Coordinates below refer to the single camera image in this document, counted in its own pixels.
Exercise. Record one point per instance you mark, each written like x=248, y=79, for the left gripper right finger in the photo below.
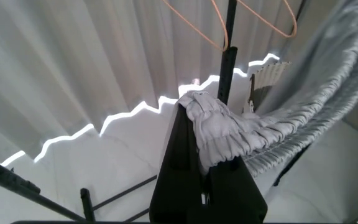
x=235, y=193

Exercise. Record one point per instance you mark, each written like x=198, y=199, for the white curtain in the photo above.
x=73, y=62

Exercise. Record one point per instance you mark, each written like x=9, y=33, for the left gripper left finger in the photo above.
x=179, y=180

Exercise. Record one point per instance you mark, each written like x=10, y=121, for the white laundry basket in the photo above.
x=272, y=74

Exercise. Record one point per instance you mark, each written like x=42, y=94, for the black clothes rack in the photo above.
x=227, y=68

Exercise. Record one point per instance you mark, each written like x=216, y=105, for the pale grey shorts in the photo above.
x=222, y=130

